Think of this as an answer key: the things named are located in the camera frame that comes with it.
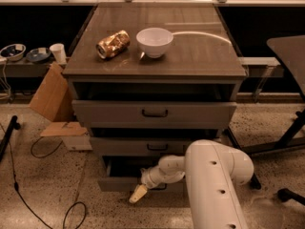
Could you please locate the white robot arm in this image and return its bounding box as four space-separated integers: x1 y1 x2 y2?
130 139 254 229

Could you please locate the grey drawer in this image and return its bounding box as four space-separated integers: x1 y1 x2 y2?
89 136 222 157
72 100 236 130
96 156 187 194

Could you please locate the black bar left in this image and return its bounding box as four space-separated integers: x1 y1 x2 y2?
0 115 21 161

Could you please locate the blue bowl on shelf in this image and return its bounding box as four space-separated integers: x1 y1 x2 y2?
26 48 51 63

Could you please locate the grey top drawer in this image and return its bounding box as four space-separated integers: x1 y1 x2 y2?
72 100 236 130

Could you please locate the white bowl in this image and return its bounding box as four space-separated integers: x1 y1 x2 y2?
136 28 173 58

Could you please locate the crushed gold soda can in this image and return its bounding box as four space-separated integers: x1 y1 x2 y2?
96 31 130 59

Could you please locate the black caster foot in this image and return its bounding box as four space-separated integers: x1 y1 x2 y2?
277 188 305 205

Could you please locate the grey middle drawer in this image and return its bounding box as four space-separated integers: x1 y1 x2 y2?
89 136 222 157

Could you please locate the flat cardboard piece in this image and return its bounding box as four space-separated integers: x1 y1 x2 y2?
41 122 87 136

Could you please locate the grey low shelf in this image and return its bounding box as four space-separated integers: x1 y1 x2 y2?
0 58 65 78

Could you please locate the grey drawer cabinet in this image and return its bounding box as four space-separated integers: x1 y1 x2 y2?
62 2 248 177

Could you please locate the white box on floor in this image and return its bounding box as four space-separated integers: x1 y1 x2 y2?
62 135 92 151

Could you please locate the grey bottom drawer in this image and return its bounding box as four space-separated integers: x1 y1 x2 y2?
96 156 187 194

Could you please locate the black floor cable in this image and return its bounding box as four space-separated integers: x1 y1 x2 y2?
0 121 88 229

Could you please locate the leaning cardboard sheet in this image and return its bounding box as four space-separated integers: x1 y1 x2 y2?
30 62 73 122

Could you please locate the dark round table top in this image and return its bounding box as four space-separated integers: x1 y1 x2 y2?
267 35 305 99

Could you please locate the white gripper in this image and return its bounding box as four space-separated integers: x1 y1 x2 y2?
129 166 165 204

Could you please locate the white paper cup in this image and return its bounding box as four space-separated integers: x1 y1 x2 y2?
50 43 67 65

